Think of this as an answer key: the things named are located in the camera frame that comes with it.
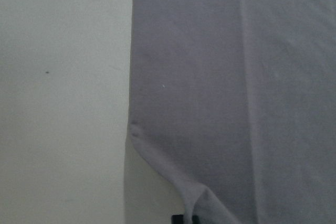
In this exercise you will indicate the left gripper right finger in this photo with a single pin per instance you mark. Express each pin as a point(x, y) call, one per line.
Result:
point(195, 219)

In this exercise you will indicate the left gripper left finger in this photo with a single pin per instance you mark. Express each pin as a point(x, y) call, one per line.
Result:
point(177, 219)

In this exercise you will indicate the dark brown t-shirt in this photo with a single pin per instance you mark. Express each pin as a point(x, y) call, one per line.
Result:
point(233, 102)

